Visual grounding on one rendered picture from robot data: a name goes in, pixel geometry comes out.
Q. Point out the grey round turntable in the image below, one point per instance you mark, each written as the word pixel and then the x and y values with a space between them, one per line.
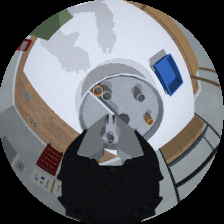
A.
pixel 123 104

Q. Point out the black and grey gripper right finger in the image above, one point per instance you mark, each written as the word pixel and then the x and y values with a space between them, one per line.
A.
pixel 132 145

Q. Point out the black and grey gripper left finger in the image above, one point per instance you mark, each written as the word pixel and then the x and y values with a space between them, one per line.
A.
pixel 88 145

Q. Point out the blue crate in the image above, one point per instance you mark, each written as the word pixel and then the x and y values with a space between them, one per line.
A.
pixel 171 79

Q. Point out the bronze bushing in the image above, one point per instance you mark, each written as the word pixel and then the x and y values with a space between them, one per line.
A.
pixel 147 118
pixel 94 90

